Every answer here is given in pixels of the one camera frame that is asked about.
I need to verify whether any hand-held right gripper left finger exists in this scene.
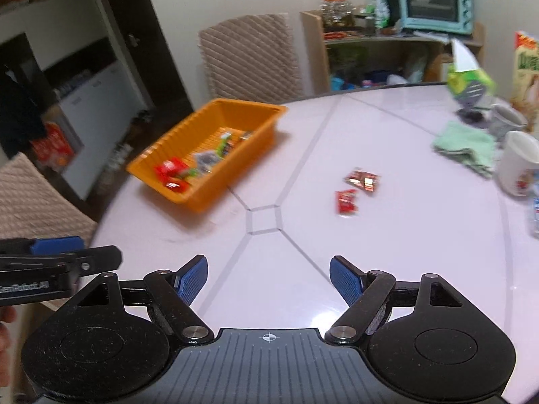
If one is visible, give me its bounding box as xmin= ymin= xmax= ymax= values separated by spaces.
xmin=78 ymin=255 xmax=213 ymax=344

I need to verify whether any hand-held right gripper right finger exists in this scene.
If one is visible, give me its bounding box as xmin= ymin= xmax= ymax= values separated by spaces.
xmin=328 ymin=255 xmax=462 ymax=344

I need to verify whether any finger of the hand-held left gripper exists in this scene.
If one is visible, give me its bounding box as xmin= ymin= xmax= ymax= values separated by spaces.
xmin=62 ymin=245 xmax=124 ymax=278
xmin=0 ymin=236 xmax=85 ymax=257

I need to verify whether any orange plastic bin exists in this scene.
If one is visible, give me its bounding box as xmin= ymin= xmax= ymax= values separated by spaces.
xmin=126 ymin=98 xmax=290 ymax=215

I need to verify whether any red brown candy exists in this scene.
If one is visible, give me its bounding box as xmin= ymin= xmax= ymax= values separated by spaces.
xmin=342 ymin=167 xmax=382 ymax=195

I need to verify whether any bright red snack packet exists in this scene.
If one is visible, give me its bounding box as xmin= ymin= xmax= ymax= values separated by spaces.
xmin=154 ymin=158 xmax=188 ymax=179

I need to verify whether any silver snack packet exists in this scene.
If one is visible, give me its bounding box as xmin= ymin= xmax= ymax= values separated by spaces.
xmin=193 ymin=150 xmax=222 ymax=173

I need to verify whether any person's left hand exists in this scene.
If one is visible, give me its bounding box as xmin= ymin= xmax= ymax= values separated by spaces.
xmin=0 ymin=306 xmax=18 ymax=354

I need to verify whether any beige quilted chair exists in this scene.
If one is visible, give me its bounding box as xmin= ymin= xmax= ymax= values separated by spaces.
xmin=198 ymin=12 xmax=305 ymax=104
xmin=0 ymin=151 xmax=98 ymax=247

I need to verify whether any red bag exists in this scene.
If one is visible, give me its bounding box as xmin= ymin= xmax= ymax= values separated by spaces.
xmin=29 ymin=121 xmax=78 ymax=173

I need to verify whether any dark cloth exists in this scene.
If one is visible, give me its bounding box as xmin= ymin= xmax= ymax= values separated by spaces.
xmin=0 ymin=64 xmax=45 ymax=158

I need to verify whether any white cabinet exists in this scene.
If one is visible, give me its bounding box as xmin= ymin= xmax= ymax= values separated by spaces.
xmin=44 ymin=57 xmax=146 ymax=200

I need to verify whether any green folded towel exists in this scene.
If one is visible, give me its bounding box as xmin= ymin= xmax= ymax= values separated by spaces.
xmin=433 ymin=120 xmax=498 ymax=178

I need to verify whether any plain white mug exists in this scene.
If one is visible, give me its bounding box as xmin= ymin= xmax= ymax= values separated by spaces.
xmin=494 ymin=130 xmax=539 ymax=198

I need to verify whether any grey phone stand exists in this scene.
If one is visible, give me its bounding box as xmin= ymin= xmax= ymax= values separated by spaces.
xmin=456 ymin=84 xmax=489 ymax=126

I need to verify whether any white mug with black print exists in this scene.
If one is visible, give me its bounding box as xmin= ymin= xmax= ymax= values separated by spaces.
xmin=488 ymin=103 xmax=529 ymax=141

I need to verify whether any green tissue pack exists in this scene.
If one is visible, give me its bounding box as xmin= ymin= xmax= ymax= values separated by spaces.
xmin=446 ymin=38 xmax=498 ymax=112

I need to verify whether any wooden shelf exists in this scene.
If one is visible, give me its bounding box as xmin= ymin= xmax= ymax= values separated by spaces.
xmin=300 ymin=8 xmax=485 ymax=95

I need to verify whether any jar with orange lid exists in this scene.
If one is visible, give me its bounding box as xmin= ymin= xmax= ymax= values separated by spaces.
xmin=319 ymin=0 xmax=355 ymax=28

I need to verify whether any green white bag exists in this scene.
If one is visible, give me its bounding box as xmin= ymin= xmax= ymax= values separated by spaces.
xmin=368 ymin=0 xmax=390 ymax=30

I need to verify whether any yellow green cardboard box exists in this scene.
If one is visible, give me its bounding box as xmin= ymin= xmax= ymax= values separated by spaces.
xmin=510 ymin=30 xmax=539 ymax=112

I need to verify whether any teal toaster oven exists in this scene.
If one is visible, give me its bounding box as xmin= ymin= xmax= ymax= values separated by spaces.
xmin=395 ymin=0 xmax=474 ymax=35

